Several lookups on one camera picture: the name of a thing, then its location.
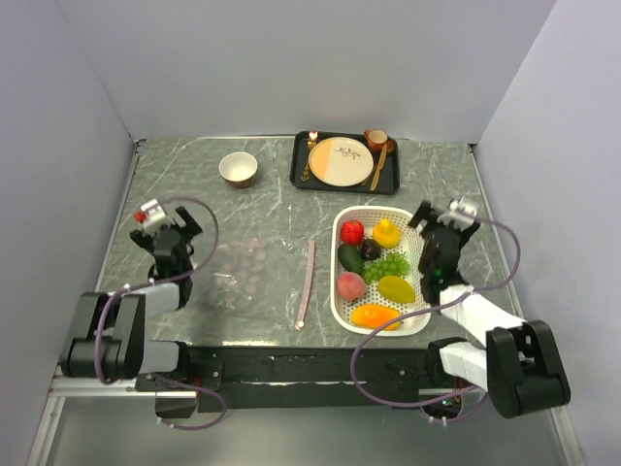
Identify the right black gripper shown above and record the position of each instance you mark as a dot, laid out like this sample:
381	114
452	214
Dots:
426	214

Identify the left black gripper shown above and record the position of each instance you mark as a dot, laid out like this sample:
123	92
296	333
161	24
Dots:
188	228

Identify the yellow bell pepper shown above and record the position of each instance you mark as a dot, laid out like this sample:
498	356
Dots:
387	234

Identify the green grape bunch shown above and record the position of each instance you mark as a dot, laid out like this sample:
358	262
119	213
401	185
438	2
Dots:
392	264

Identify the red strawberry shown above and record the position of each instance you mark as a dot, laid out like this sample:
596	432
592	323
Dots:
352	232

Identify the green avocado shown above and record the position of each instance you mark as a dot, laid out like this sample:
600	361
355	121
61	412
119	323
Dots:
350	258

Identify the clear zip top bag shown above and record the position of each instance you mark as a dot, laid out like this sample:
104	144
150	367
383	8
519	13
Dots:
259	281

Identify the pink peach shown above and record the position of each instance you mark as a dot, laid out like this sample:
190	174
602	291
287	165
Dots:
351	286

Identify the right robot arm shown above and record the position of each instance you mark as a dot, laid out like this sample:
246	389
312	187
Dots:
517	362

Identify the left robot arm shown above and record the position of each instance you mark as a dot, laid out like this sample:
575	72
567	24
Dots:
106	338

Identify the yellow-green mango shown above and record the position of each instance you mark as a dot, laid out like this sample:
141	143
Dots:
396	289

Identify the white plastic basket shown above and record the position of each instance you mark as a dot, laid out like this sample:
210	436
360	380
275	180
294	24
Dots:
411	247

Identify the gold knife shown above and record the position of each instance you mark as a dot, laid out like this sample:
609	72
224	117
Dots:
379	167

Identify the gold spoon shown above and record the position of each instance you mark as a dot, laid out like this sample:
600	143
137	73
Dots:
391	147

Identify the white and brown bowl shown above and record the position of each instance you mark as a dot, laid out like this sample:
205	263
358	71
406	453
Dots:
238	169

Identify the small brown cup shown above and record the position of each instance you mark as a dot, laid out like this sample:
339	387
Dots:
376	139

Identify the orange mango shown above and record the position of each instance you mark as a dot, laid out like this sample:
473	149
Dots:
372	316

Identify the cream and peach plate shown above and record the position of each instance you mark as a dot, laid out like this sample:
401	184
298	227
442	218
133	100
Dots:
341	161

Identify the gold fork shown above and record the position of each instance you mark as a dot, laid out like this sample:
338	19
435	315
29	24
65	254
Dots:
311	143

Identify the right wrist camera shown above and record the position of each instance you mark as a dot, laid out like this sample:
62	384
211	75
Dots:
463	210

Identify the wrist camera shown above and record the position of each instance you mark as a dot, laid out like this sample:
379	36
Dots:
463	210
151	217

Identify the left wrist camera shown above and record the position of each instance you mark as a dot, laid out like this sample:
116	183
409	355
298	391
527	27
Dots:
151	217

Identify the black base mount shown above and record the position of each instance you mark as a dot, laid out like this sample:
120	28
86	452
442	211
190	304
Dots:
290	377

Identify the aluminium rail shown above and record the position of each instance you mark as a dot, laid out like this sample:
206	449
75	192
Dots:
61	386

